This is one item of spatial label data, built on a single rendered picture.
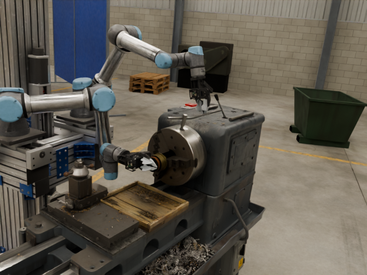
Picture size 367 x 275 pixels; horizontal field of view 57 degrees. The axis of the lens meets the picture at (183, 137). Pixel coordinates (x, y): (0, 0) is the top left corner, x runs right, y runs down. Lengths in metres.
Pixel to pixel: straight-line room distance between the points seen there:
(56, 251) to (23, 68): 1.03
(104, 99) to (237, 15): 10.30
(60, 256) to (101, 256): 0.20
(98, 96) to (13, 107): 0.37
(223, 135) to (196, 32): 10.39
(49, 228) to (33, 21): 1.14
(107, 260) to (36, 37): 1.31
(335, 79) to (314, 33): 1.60
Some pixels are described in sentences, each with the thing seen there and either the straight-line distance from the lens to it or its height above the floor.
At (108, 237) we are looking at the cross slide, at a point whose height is 0.97.
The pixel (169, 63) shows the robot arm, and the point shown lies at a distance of 1.72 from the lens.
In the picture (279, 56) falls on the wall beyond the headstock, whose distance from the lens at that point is 11.62.
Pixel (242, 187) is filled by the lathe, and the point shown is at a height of 0.79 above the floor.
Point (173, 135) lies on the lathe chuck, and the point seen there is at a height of 1.21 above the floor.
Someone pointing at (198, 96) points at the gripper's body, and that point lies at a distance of 1.76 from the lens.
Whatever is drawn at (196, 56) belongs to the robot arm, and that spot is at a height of 1.61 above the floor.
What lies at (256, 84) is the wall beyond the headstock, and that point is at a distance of 11.75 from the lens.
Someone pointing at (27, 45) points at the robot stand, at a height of 1.58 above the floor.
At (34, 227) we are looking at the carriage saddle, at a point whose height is 0.91.
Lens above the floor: 1.72
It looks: 17 degrees down
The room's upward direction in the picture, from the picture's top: 5 degrees clockwise
